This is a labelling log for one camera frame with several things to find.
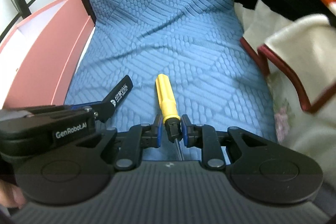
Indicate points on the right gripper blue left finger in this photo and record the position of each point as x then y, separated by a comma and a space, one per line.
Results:
134, 141

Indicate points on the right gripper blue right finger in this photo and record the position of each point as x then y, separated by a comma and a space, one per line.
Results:
205, 137

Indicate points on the left human hand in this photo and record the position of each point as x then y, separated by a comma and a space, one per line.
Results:
11, 196

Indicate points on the white black orange blanket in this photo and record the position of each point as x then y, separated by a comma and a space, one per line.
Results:
293, 44

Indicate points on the blue textured chair cover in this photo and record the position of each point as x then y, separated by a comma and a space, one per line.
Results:
196, 43

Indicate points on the pink cardboard box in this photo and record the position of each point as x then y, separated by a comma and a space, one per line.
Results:
40, 55

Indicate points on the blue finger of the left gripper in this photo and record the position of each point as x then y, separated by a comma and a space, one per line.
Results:
90, 105

